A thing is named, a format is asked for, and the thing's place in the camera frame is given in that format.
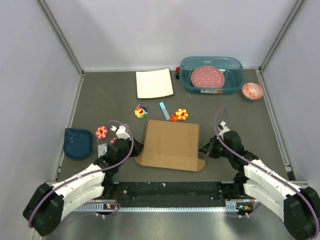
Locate dark blue cloth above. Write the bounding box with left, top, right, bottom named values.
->
left=63, top=128, right=94, bottom=160

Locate red capped small bottle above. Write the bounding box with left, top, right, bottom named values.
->
left=175, top=66, right=180, bottom=80

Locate blue highlighter marker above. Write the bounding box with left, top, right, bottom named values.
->
left=159, top=102, right=171, bottom=121

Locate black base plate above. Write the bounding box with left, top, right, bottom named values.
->
left=84, top=181, right=265, bottom=202

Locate grey slotted cable duct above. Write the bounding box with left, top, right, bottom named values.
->
left=74, top=201, right=253, bottom=213

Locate red patterned bowl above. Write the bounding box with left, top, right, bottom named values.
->
left=241, top=82, right=264, bottom=102

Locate blue packet under arm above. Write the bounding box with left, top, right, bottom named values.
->
left=97, top=143, right=110, bottom=158

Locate aluminium frame post left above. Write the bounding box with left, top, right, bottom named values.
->
left=37, top=0, right=85, bottom=76

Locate pink dotted plate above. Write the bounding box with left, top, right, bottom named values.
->
left=191, top=65, right=225, bottom=88

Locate teal plastic basin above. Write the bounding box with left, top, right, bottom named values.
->
left=179, top=56, right=246, bottom=95

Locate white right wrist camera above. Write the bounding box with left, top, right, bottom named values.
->
left=218, top=120, right=230, bottom=138

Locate aluminium frame post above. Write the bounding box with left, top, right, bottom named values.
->
left=37, top=0, right=85, bottom=76
left=258, top=0, right=306, bottom=73

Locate orange maple leaf charm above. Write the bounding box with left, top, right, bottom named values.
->
left=171, top=114, right=178, bottom=122

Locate aluminium frame post right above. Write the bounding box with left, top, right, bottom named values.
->
left=258, top=0, right=306, bottom=73

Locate yellow orange sunflower plush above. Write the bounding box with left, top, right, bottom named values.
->
left=175, top=108, right=189, bottom=121

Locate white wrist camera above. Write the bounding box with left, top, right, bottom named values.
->
left=218, top=120, right=230, bottom=138
left=110, top=125, right=131, bottom=140

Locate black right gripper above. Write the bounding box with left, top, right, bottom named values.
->
left=198, top=134, right=233, bottom=159

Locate white square plate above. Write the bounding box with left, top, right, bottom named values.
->
left=135, top=68, right=174, bottom=99

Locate pink flower plush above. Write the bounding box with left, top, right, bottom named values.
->
left=95, top=126, right=108, bottom=140
left=110, top=137, right=118, bottom=145

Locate rainbow flower plush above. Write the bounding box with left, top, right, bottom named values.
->
left=134, top=105, right=148, bottom=119

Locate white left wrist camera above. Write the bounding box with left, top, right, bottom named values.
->
left=110, top=125, right=131, bottom=140

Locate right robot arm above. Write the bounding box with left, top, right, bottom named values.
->
left=199, top=130, right=320, bottom=240

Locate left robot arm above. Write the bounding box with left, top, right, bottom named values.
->
left=22, top=138, right=144, bottom=237

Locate brown cardboard box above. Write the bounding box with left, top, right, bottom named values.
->
left=134, top=120, right=206, bottom=172

